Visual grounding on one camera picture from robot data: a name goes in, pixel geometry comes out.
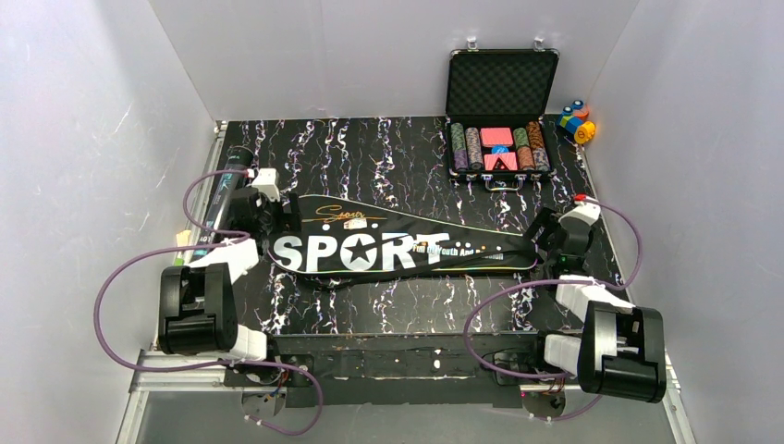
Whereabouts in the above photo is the poker chip row far left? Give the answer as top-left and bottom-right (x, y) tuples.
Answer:
(450, 123), (469, 172)

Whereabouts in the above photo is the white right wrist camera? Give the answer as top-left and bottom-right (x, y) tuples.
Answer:
(558, 194), (601, 227)

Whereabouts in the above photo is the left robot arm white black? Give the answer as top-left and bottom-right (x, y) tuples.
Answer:
(157, 187), (301, 362)

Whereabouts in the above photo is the poker chip row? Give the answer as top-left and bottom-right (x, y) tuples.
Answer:
(526, 121), (550, 171)
(450, 123), (469, 172)
(512, 128), (535, 171)
(465, 128), (484, 170)

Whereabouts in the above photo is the poker chip row far right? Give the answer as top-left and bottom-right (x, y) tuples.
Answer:
(526, 121), (550, 171)

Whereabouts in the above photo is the pink playing card deck upper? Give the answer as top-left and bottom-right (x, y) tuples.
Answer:
(480, 128), (513, 148)

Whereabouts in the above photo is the black shuttlecock tube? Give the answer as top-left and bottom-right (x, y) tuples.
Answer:
(191, 146), (253, 262)

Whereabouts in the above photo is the black racket bag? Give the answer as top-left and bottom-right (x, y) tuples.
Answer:
(267, 194), (544, 288)

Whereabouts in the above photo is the pink playing card deck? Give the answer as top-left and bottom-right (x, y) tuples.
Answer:
(484, 152), (518, 171)
(480, 128), (513, 148)

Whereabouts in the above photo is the poker chip row right inner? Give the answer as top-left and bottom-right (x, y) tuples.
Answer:
(512, 128), (535, 171)

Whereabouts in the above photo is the black poker chip case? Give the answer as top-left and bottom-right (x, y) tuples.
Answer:
(444, 48), (559, 192)

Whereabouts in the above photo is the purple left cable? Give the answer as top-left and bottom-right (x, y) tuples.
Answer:
(92, 168), (325, 438)

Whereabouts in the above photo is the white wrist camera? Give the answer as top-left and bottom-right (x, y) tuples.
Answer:
(251, 168), (280, 203)
(558, 194), (601, 227)

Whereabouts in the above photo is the pink playing card deck lower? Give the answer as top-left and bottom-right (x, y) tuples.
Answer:
(484, 152), (518, 171)

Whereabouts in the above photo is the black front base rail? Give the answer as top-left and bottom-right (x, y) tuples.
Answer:
(224, 332), (556, 408)

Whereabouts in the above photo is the colourful toy block train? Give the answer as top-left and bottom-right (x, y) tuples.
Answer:
(557, 100), (596, 144)

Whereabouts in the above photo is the beige small block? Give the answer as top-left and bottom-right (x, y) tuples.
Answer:
(176, 229), (191, 248)

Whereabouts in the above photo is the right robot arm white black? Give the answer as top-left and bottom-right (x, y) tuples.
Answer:
(526, 202), (667, 403)

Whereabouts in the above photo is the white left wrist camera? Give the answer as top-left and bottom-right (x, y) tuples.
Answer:
(251, 168), (280, 203)

